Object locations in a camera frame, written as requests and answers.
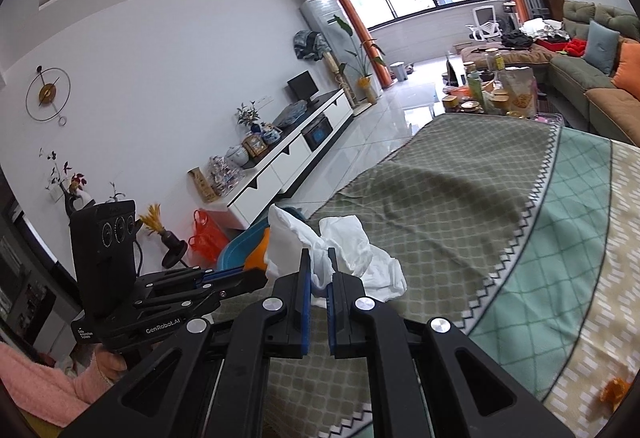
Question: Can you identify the tall green potted plant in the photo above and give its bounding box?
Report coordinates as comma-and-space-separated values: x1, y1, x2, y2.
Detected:
332, 15, 386, 105

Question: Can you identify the white black tv cabinet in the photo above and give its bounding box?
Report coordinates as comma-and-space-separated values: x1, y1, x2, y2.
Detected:
205, 90, 354, 230

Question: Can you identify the orange curtain left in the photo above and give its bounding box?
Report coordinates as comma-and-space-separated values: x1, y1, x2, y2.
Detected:
338, 0, 393, 89

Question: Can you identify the orange plastic bag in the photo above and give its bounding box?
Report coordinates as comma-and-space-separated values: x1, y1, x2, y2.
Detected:
188, 209, 230, 267

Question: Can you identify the round wall clock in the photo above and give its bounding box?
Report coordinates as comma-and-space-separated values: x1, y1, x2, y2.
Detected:
25, 66, 72, 127

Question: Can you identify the white tissue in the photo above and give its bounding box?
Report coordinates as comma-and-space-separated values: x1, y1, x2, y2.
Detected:
265, 205, 408, 306

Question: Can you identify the orange peel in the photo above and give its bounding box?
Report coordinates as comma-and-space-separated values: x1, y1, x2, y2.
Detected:
243, 227, 270, 272

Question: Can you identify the blue cushion near window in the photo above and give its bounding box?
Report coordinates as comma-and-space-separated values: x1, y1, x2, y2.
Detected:
582, 20, 620, 76

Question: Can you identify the patterned tablecloth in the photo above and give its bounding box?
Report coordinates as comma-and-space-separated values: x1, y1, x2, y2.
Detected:
209, 111, 640, 438

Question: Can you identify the cluttered coffee table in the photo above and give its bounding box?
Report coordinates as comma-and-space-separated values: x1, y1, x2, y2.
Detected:
442, 48, 565, 126

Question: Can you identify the left hand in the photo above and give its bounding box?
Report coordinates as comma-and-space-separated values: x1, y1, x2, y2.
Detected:
92, 345, 128, 383

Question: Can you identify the small black monitor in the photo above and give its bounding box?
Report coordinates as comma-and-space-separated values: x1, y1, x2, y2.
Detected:
288, 72, 319, 105

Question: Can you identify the white standing air conditioner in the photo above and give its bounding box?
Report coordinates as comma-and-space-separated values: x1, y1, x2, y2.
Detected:
300, 0, 382, 104

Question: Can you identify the black plant stand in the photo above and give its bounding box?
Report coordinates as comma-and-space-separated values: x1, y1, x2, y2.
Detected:
64, 189, 142, 283

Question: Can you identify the orange cushion middle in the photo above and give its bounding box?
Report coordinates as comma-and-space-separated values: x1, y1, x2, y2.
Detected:
612, 42, 640, 100

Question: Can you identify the pink sleeved left forearm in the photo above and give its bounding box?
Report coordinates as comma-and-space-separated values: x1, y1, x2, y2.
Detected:
1, 343, 114, 427

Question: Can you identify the teal plastic trash bin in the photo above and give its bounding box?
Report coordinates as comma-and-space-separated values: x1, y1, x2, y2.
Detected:
214, 207, 309, 271

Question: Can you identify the white office chair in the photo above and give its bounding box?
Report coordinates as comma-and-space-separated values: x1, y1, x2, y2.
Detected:
468, 5, 502, 42

